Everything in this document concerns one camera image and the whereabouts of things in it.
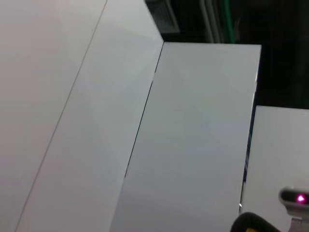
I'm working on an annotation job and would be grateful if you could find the green cable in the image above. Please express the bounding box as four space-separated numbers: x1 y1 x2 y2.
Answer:
221 0 236 44

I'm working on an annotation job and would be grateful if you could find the yellow grey towel black trim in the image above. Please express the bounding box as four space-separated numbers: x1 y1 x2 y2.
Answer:
230 212 292 232

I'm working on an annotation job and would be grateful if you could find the silver head camera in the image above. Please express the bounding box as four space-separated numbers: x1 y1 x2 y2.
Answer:
278 186 309 218

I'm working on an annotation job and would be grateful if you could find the white pipe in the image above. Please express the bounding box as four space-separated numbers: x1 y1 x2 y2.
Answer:
199 0 214 44

